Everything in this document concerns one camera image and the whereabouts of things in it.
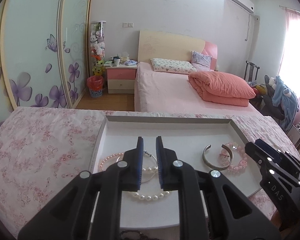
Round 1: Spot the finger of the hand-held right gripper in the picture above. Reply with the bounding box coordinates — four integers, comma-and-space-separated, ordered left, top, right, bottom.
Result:
244, 142, 276, 178
254, 138, 300, 176

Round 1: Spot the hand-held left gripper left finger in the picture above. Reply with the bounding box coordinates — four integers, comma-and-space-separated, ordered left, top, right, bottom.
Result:
17, 136, 144, 240

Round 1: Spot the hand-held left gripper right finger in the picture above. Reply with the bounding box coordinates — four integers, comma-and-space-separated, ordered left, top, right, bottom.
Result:
156, 136, 282, 240

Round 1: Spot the thin silver wire bangle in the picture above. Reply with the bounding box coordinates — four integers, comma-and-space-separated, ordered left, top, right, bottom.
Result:
116, 150, 158, 183

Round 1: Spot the pink bead bracelet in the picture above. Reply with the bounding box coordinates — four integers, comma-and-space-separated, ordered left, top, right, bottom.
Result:
219, 142, 250, 172

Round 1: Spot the pink pearl bracelet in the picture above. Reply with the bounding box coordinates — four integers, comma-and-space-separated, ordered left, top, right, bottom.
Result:
99, 152, 125, 173

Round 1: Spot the grey cardboard tray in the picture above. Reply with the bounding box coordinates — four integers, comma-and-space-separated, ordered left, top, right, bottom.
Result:
88, 115, 262, 229

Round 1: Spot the white pearl bracelet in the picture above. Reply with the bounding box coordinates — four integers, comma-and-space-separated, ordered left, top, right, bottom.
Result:
126, 165, 171, 202

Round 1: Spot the wide silver cuff bangle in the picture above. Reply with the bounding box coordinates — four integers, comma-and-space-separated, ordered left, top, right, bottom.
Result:
202, 144, 234, 171

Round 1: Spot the blue fleece garment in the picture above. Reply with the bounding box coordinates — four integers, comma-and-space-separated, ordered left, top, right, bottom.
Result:
272, 76, 300, 130

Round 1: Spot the colourful cloth pile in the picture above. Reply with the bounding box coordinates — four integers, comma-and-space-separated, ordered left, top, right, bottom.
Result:
250, 81, 268, 97

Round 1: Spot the folded salmon duvet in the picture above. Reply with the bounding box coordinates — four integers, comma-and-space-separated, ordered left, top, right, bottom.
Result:
188, 70, 256, 107

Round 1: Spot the pink bed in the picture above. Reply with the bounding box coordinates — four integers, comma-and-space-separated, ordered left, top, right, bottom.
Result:
134, 61, 263, 117

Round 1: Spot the dark wooden chair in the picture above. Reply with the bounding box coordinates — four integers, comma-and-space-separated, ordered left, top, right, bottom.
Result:
244, 60, 265, 105

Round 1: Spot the pink beige nightstand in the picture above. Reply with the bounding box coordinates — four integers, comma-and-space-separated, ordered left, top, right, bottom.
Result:
105, 64, 138, 94

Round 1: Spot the blue bin with red bag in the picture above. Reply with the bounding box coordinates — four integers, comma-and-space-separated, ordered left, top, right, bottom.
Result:
87, 76, 104, 96

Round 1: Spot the printed white pillow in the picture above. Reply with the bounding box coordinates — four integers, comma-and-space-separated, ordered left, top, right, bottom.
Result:
150, 58, 194, 75

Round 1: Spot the yellow green plush toy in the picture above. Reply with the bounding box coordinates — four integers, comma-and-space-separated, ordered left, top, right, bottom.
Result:
92, 59, 105, 77

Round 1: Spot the pink floral sheet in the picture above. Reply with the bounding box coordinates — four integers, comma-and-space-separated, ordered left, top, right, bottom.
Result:
0, 106, 300, 240

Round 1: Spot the small lilac cushion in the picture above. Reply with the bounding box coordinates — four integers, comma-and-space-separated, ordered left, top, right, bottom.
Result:
191, 51, 213, 71

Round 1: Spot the beige pink headboard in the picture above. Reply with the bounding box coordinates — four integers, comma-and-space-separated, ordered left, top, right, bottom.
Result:
137, 30, 218, 70

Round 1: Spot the air conditioner pipe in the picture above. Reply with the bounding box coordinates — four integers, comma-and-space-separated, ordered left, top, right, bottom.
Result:
244, 14, 259, 42

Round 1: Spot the clear tube of plush toys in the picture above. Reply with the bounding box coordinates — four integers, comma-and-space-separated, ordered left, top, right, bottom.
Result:
89, 21, 107, 63

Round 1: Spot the white air conditioner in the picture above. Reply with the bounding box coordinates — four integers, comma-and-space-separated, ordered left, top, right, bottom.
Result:
224, 0, 255, 14

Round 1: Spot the butterfly glass wardrobe door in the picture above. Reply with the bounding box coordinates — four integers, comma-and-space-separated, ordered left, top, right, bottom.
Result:
0, 0, 70, 110

